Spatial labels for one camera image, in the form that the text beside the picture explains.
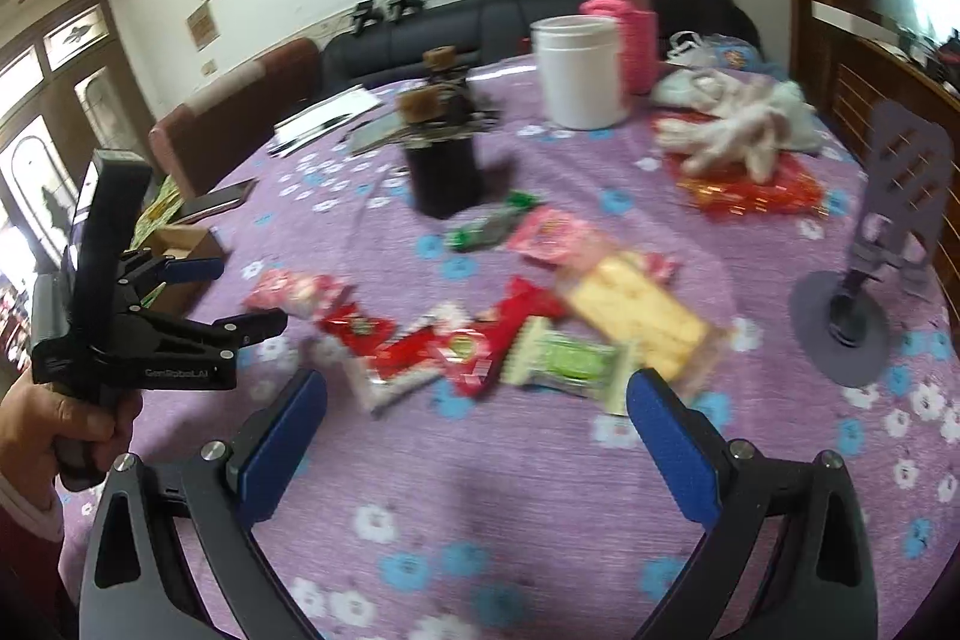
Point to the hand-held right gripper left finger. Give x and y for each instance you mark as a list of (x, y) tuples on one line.
[(285, 445)]

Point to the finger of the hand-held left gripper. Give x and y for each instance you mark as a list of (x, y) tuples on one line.
[(195, 269), (247, 326)]

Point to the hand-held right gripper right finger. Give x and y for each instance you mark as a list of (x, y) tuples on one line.
[(671, 452)]

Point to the shallow cardboard box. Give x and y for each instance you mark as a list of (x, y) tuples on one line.
[(191, 241)]

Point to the green snack pack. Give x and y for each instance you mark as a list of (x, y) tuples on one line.
[(570, 362)]

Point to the red white snack packet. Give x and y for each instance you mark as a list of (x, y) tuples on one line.
[(405, 362)]

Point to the red snack packet gold logo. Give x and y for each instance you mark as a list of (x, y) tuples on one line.
[(487, 340)]

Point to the pink snack packet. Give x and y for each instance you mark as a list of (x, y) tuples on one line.
[(551, 235)]

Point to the green candy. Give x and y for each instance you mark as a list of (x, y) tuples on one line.
[(491, 227)]

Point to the person's left forearm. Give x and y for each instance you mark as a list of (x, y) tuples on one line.
[(22, 535)]

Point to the person's left hand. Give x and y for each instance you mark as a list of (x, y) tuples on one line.
[(37, 419)]

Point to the red white candy packet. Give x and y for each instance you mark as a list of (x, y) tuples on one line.
[(296, 291)]

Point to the black smartphone pink case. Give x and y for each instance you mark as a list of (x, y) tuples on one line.
[(217, 201)]

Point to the green patterned blanket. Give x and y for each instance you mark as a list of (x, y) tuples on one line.
[(161, 201)]

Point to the small dark red packet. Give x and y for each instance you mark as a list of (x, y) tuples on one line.
[(356, 325)]

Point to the yellow crackers clear pack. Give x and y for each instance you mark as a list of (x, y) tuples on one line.
[(637, 310)]

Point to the brown armchair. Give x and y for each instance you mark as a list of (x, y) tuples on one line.
[(225, 115)]

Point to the purple floral tablecloth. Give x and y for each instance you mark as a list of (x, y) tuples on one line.
[(487, 497)]

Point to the white notepad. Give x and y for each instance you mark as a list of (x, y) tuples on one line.
[(330, 108)]

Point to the wooden glass door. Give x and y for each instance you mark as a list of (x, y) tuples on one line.
[(60, 108)]

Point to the small worn booklet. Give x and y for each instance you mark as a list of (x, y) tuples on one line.
[(379, 132)]

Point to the black jar red label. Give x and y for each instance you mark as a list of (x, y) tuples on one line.
[(442, 175)]

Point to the red foil packet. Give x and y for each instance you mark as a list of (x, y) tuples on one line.
[(750, 197)]

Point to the black hand-held device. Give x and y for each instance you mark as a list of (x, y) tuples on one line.
[(405, 4), (366, 16)]

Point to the grey phone stand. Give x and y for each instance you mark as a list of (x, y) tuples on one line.
[(892, 197)]

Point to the white plastic jar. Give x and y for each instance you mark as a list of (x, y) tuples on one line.
[(581, 78)]

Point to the blue plastic bag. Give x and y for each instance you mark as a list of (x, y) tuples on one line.
[(739, 57)]

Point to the black leather sofa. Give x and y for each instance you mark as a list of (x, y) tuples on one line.
[(510, 18)]

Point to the white plastic bag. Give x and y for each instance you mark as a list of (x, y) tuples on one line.
[(690, 48)]

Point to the wooden sideboard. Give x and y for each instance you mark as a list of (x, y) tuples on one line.
[(892, 93)]

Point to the pink thermos flask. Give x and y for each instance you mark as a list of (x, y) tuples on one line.
[(626, 25)]

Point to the white flat box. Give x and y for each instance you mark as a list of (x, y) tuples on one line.
[(855, 16)]

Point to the assorted tools on sideboard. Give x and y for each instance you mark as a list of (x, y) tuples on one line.
[(934, 51)]

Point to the wall socket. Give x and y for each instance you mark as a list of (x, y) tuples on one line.
[(208, 66)]

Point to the wall plaque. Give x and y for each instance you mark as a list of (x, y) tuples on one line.
[(202, 25)]

